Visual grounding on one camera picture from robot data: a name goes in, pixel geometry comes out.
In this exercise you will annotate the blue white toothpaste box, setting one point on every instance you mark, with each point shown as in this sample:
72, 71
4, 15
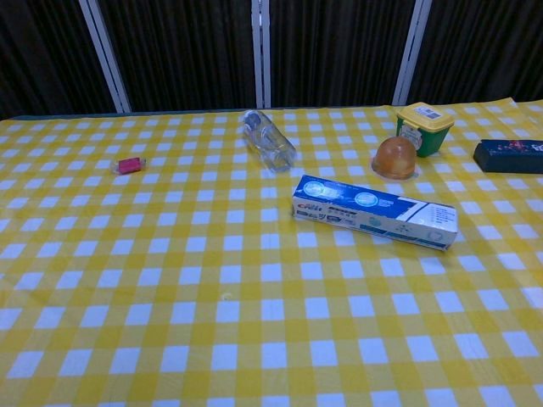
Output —
373, 214

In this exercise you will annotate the black rectangular box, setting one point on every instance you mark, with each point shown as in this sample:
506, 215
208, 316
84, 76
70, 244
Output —
509, 156

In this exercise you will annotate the clear plastic water bottle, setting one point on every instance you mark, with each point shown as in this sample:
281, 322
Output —
268, 140

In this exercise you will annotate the yellow white checked tablecloth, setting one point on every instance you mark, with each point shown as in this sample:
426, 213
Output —
212, 297

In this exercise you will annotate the orange dome jelly cup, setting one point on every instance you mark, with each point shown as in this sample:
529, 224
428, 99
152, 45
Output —
394, 159

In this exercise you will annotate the pink wrapped candy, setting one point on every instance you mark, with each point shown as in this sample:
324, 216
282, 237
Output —
128, 165

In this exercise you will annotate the green container yellow lid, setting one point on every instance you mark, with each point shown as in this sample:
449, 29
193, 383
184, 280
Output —
426, 131

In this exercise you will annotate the white partition frame post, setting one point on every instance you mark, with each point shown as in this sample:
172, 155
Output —
106, 59
410, 55
261, 55

